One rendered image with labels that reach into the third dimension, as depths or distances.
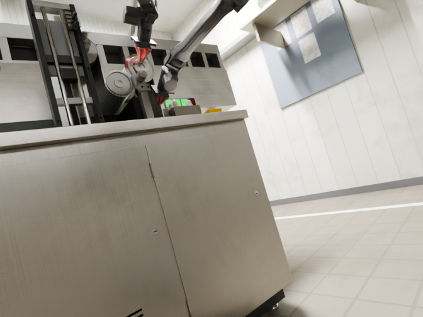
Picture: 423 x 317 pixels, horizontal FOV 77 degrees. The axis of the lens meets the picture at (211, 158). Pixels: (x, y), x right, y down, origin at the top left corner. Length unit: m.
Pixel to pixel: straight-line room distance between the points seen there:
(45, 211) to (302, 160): 3.30
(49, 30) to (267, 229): 1.16
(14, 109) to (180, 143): 0.85
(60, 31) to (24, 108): 0.47
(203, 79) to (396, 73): 2.10
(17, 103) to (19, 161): 0.72
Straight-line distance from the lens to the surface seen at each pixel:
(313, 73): 3.64
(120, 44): 1.86
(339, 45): 3.57
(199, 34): 1.15
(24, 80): 1.62
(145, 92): 1.30
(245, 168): 1.18
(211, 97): 2.00
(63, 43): 1.24
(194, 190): 1.01
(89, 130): 0.89
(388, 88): 3.39
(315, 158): 3.68
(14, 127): 1.53
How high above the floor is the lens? 0.63
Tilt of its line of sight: 4 degrees up
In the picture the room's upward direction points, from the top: 16 degrees counter-clockwise
